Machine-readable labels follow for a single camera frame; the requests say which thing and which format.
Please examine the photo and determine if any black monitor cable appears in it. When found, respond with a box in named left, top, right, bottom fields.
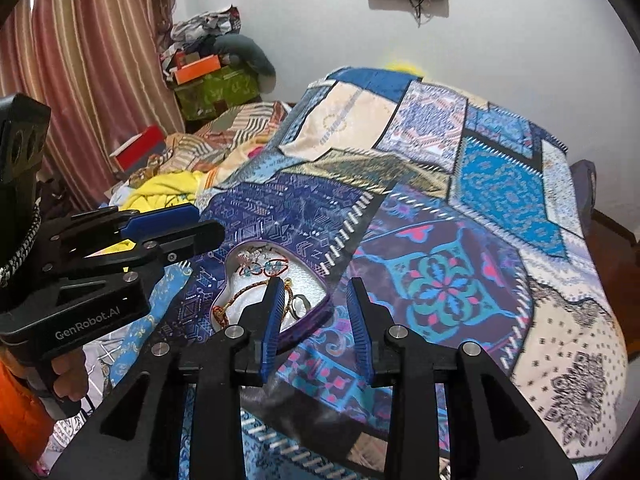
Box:
left=409, top=0, right=437, bottom=24

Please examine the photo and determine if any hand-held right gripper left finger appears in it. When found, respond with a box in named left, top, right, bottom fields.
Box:
left=67, top=276, right=287, bottom=480

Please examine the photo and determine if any white cartoon printed cloth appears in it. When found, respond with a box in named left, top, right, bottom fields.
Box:
left=35, top=410, right=96, bottom=476

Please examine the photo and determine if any yellow cloth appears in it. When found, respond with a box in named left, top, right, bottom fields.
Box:
left=84, top=169, right=207, bottom=257

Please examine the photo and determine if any orange box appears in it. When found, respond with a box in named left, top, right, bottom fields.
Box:
left=174, top=54, right=224, bottom=85

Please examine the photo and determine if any striped brown curtain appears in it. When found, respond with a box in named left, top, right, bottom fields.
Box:
left=0, top=0, right=187, bottom=212

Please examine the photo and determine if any gold and red braided bracelet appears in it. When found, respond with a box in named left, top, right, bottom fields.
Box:
left=212, top=279, right=275, bottom=332

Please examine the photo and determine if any red beaded bracelet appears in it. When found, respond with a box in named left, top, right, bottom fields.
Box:
left=239, top=255, right=292, bottom=279

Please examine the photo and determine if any person's left hand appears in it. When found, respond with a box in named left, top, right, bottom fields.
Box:
left=49, top=349, right=92, bottom=405

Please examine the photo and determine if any blue patchwork blanket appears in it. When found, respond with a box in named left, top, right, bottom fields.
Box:
left=97, top=66, right=629, bottom=480

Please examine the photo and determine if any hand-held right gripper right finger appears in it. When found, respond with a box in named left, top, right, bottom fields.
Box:
left=345, top=277, right=579, bottom=480

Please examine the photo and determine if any purple heart-shaped tin box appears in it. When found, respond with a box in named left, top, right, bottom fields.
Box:
left=210, top=240, right=334, bottom=352

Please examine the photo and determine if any silver ring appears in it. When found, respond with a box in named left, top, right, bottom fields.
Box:
left=287, top=293, right=312, bottom=319

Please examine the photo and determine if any pile of clothes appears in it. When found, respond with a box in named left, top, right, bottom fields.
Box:
left=159, top=5, right=242, bottom=69

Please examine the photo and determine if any grey pillow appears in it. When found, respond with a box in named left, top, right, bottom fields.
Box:
left=212, top=33, right=277, bottom=82

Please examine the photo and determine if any person's left forearm orange sleeve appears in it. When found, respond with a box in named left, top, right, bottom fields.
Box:
left=0, top=357, right=57, bottom=463

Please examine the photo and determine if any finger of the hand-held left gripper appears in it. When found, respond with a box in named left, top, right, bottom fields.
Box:
left=49, top=219, right=227, bottom=287
left=47, top=203, right=201, bottom=253

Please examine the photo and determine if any striped orange blanket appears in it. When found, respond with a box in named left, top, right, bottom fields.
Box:
left=126, top=101, right=297, bottom=187

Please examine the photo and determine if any black and white braided cable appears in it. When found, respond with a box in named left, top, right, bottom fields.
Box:
left=0, top=202, right=43, bottom=283

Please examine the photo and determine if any red box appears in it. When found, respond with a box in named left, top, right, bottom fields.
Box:
left=109, top=126, right=166, bottom=172

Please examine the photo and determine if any yellow round object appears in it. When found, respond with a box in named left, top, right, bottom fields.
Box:
left=384, top=59, right=427, bottom=77

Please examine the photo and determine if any green patterned box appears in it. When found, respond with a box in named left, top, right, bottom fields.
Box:
left=174, top=66, right=262, bottom=121

